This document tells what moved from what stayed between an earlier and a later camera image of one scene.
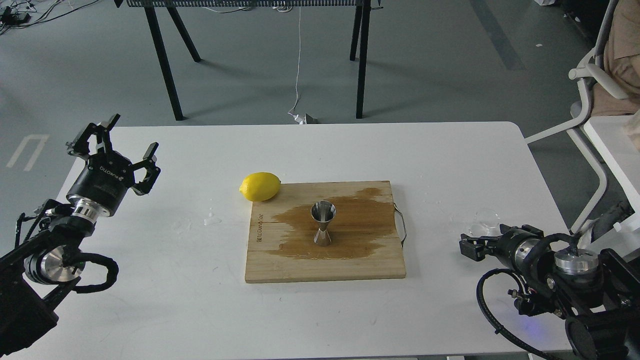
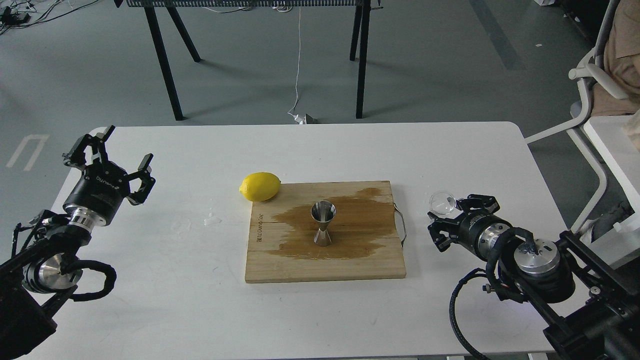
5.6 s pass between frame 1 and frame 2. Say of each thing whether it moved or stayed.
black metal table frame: stayed
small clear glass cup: moved
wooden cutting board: stayed
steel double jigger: stayed
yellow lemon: stayed
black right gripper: moved
